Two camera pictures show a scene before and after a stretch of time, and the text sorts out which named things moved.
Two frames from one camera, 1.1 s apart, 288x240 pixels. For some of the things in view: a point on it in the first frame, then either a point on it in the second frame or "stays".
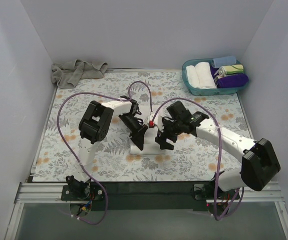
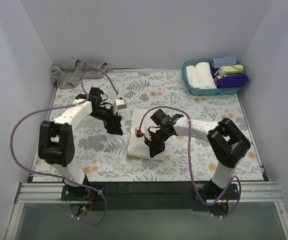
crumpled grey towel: x=66 y=75 stays
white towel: x=205 y=75 stays
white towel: x=192 y=76 stays
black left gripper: x=135 y=126 -> x=112 y=121
